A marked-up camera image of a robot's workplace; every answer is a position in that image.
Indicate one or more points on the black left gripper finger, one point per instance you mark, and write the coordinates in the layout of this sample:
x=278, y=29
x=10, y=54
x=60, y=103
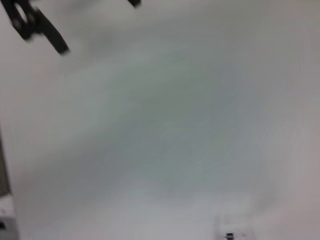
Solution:
x=135, y=3
x=47, y=32

